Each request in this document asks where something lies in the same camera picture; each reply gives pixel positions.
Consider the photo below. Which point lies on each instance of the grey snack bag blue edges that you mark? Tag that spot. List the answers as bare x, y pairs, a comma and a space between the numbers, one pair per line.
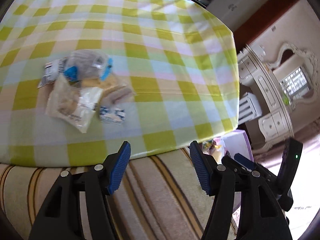
87, 64

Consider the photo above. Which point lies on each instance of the white slatted stool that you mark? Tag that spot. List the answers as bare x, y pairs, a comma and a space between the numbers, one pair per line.
249, 108

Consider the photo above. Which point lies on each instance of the beige clear pastry packet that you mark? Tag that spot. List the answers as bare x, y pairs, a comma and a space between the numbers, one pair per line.
74, 105

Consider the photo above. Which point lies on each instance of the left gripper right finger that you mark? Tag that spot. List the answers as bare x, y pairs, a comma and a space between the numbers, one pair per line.
261, 216

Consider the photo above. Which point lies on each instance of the yellow cookie clear packet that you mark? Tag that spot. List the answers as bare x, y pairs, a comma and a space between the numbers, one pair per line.
115, 89

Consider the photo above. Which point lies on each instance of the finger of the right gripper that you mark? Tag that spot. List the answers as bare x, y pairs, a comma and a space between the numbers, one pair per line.
246, 163

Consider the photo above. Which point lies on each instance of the ornate cream dressing table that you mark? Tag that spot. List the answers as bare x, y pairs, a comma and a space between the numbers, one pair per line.
288, 91

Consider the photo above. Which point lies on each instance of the blue white small snack packet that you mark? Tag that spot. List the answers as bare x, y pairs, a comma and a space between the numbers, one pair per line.
112, 115

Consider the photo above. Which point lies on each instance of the striped beige rug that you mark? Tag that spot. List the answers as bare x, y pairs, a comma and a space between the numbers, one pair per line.
159, 198

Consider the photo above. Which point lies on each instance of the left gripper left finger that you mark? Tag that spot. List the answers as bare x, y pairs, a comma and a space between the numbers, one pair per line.
60, 217

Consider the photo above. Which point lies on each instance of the purple rimmed white box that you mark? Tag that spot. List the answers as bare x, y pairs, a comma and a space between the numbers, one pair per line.
233, 142

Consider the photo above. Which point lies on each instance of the white orange snack packet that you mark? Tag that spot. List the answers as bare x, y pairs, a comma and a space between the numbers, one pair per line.
52, 70

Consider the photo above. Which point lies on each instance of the green checkered tablecloth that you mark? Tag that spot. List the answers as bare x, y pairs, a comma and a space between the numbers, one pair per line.
179, 59

